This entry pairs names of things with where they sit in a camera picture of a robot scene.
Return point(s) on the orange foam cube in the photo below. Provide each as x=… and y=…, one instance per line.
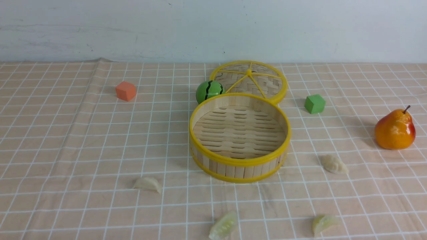
x=126, y=91

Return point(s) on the light green crescent dumpling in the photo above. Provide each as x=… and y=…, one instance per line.
x=322, y=222

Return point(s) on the orange yellow toy pear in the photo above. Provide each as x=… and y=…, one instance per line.
x=396, y=130

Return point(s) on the round beige dumpling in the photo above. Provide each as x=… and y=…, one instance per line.
x=333, y=164

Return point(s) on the bamboo steamer lid yellow rim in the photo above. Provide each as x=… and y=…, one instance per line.
x=251, y=77

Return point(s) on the pale green dumpling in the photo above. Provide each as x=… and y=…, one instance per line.
x=224, y=226

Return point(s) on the green watermelon toy ball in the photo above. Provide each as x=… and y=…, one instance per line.
x=208, y=89

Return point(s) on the green foam cube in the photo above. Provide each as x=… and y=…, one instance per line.
x=315, y=104

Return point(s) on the bamboo steamer tray yellow rim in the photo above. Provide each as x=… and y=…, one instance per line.
x=239, y=138

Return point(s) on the white crescent dumpling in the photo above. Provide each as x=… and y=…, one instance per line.
x=148, y=183

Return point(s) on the beige checkered tablecloth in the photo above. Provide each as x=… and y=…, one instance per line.
x=71, y=152

